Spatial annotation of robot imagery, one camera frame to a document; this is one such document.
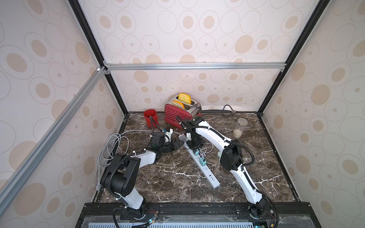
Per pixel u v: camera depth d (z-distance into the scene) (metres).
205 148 0.87
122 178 0.46
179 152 0.95
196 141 0.78
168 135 0.85
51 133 0.55
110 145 1.02
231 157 0.60
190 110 0.96
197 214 0.73
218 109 1.25
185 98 1.02
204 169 0.86
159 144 0.73
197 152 0.88
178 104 0.97
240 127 0.97
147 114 1.09
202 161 0.84
